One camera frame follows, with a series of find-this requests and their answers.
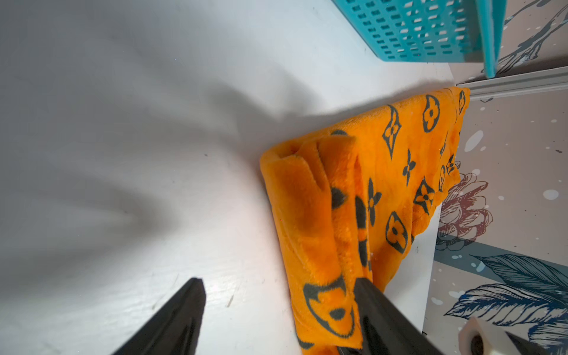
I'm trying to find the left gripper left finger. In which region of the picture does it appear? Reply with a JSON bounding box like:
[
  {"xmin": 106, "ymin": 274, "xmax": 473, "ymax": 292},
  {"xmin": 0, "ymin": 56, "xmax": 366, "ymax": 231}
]
[{"xmin": 115, "ymin": 278, "xmax": 206, "ymax": 355}]

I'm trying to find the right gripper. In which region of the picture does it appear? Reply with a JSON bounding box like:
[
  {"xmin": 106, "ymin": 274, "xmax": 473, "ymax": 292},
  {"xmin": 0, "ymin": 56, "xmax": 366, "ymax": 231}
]
[{"xmin": 458, "ymin": 317, "xmax": 549, "ymax": 355}]

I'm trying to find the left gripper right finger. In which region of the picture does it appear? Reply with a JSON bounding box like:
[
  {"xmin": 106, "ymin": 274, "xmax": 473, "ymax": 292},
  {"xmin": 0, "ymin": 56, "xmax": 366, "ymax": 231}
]
[{"xmin": 337, "ymin": 278, "xmax": 440, "ymax": 355}]

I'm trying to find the orange patterned pillowcase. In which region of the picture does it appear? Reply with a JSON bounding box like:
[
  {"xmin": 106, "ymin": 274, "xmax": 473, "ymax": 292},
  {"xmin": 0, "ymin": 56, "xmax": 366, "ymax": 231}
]
[{"xmin": 260, "ymin": 87, "xmax": 470, "ymax": 354}]

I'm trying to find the teal plastic basket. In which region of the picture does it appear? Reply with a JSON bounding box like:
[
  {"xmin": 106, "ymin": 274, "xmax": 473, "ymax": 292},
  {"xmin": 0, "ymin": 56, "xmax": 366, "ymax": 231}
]
[{"xmin": 334, "ymin": 0, "xmax": 507, "ymax": 78}]

